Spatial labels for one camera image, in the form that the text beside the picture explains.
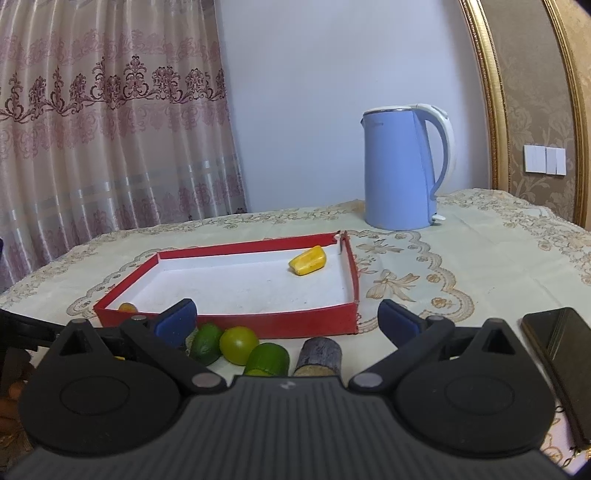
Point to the pink patterned curtain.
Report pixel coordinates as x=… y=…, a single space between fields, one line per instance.
x=115 y=115

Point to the green cucumber piece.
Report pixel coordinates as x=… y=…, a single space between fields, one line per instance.
x=267 y=357

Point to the embroidered cream tablecloth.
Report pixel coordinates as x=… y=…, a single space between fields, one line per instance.
x=485 y=258

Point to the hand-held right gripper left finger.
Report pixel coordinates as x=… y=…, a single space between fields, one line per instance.
x=175 y=323

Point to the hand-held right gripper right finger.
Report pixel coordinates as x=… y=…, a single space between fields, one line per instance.
x=399 y=323

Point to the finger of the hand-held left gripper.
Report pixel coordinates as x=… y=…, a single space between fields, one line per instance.
x=23 y=330

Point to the gold curved frame moulding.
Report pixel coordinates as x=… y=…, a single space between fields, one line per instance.
x=493 y=101

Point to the black smartphone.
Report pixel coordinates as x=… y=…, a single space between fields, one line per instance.
x=563 y=350

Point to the small yellow-green round fruit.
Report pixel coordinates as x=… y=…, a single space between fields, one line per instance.
x=238 y=344

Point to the red cardboard box tray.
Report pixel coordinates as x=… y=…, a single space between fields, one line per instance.
x=231 y=286

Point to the yellow fruit piece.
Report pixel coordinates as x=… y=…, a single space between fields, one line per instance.
x=308 y=262

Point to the dark green round fruit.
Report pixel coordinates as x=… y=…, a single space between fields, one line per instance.
x=205 y=346

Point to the white wall switch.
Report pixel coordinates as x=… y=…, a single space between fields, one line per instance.
x=545 y=159

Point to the blue electric kettle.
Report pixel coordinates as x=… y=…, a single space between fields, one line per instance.
x=397 y=175

